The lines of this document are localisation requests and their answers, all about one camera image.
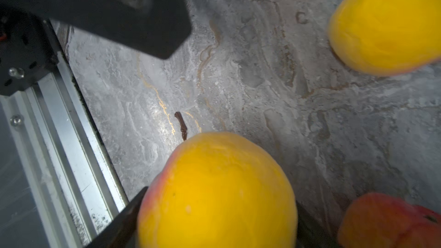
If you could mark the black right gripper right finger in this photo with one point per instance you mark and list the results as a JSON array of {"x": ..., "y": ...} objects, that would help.
[{"x": 309, "y": 232}]

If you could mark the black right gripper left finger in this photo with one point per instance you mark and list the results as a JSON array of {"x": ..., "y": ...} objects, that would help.
[{"x": 121, "y": 232}]

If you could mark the orange yellow peach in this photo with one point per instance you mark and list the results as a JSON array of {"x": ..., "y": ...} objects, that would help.
[{"x": 377, "y": 220}]

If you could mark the yellow peach front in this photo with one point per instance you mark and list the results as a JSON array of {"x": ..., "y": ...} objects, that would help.
[{"x": 218, "y": 190}]

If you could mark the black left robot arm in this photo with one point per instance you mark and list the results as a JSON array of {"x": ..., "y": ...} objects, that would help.
[{"x": 154, "y": 27}]

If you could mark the yellow peach upper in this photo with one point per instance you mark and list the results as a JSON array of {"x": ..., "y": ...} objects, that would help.
[{"x": 386, "y": 37}]

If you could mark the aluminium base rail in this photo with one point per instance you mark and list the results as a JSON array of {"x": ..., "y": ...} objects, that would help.
[{"x": 58, "y": 189}]

